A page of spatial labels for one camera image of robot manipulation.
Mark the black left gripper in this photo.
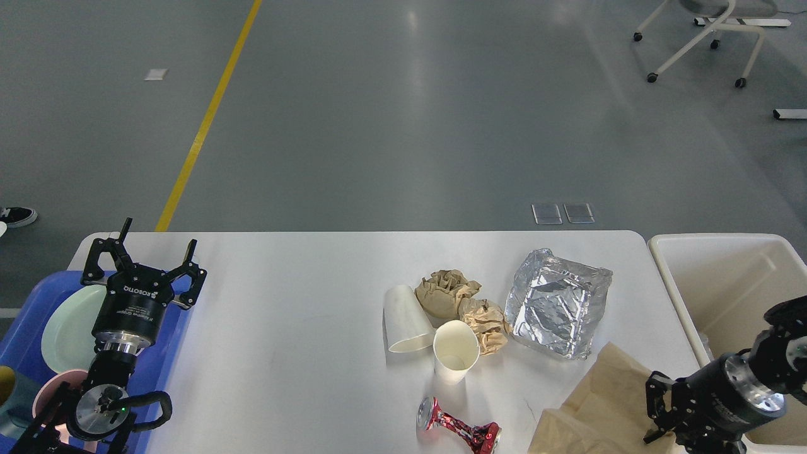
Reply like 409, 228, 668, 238
81, 218, 207, 349

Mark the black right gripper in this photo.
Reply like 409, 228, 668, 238
643, 354, 787, 453

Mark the brown paper bag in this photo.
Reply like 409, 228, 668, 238
528, 343, 684, 453

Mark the light green plate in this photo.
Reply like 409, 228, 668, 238
40, 285, 106, 373

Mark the pink mug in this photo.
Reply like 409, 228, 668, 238
32, 369, 88, 443

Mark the dark teal mug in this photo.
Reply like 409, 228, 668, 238
1, 365, 41, 439

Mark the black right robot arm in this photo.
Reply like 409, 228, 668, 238
643, 296, 806, 453

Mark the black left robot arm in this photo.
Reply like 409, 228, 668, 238
11, 219, 207, 453

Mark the beige plastic bin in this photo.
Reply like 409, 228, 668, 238
649, 233, 805, 453

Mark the person in jeans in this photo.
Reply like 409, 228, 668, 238
1, 206, 38, 229

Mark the blue plastic tray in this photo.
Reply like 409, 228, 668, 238
2, 271, 187, 453

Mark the aluminium foil tray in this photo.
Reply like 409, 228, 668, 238
504, 249, 613, 360

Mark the crushed red can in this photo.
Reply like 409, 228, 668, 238
416, 396, 501, 453

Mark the right floor outlet cover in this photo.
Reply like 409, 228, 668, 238
563, 203, 596, 224

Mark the floor outlet cover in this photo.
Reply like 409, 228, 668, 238
563, 203, 596, 224
532, 203, 563, 225

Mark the upright white paper cup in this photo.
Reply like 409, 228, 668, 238
433, 320, 480, 385

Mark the left floor outlet cover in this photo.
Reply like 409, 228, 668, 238
532, 203, 563, 225

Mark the tipped white paper cup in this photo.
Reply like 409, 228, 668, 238
383, 284, 436, 353

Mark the crumpled brown paper ball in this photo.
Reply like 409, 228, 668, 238
414, 269, 481, 319

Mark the white table foot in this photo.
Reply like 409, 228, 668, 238
772, 108, 807, 120

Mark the white office chair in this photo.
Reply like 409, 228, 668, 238
646, 1, 779, 88

